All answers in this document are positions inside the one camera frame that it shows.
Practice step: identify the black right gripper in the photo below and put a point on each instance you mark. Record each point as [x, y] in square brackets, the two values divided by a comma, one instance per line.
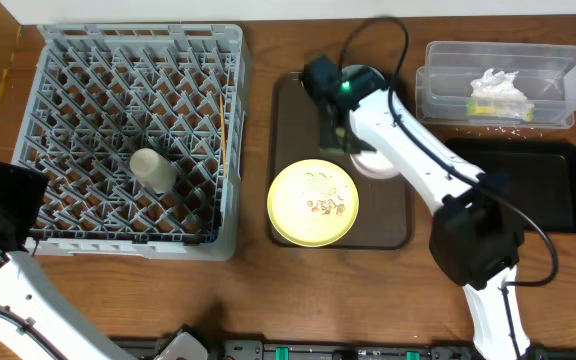
[337, 149]

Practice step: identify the light blue bowl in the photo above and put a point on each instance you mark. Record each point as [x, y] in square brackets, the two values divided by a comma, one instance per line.
[356, 69]

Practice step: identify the yellow plate with crumbs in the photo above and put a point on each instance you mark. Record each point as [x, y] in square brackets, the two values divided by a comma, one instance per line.
[312, 203]

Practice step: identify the wooden chopstick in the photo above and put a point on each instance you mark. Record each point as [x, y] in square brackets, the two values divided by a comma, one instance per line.
[223, 133]

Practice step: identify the white napkin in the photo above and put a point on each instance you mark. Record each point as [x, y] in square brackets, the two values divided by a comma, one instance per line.
[497, 85]

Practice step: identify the cream white cup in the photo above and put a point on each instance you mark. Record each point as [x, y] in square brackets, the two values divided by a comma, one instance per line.
[152, 170]

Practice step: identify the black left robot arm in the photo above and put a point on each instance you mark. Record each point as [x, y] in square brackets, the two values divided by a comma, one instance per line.
[36, 321]

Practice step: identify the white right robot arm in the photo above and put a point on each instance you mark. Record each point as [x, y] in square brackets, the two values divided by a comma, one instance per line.
[474, 240]

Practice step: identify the grey dishwasher rack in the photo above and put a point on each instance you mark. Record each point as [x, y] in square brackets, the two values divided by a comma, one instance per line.
[103, 91]

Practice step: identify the clear plastic bin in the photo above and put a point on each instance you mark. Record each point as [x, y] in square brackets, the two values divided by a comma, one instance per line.
[522, 85]

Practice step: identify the dark brown serving tray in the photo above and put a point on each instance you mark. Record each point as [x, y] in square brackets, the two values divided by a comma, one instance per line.
[385, 219]

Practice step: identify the black tray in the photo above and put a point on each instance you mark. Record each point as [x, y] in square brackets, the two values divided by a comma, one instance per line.
[542, 176]

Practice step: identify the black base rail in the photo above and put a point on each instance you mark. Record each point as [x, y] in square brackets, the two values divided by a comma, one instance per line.
[258, 350]

